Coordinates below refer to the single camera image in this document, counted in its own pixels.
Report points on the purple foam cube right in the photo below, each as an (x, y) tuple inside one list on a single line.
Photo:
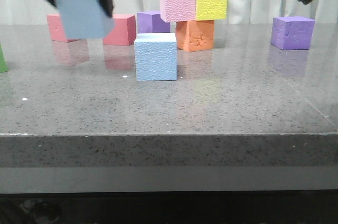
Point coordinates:
[(292, 32)]

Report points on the purple foam cube centre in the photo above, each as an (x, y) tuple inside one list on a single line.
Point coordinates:
[(151, 22)]

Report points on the orange foam cube bottom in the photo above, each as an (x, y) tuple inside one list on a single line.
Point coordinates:
[(195, 35)]

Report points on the red foam cube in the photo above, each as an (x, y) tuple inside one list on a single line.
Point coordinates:
[(56, 29), (124, 32)]

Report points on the red foam cube middle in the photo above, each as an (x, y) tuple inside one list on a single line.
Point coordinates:
[(124, 32)]

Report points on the light blue foam cube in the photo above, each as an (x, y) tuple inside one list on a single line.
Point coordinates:
[(84, 19), (156, 57)]

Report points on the yellow foam cube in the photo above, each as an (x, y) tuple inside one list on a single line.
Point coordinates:
[(211, 10)]

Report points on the red foam cube far left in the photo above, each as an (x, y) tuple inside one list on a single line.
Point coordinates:
[(56, 29)]

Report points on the green foam cube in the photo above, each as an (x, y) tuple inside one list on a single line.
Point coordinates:
[(3, 64)]

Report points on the purple foam cube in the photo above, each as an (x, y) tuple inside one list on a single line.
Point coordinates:
[(151, 22), (292, 32)]

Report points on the pink foam cube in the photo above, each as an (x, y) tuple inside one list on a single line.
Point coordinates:
[(177, 10)]

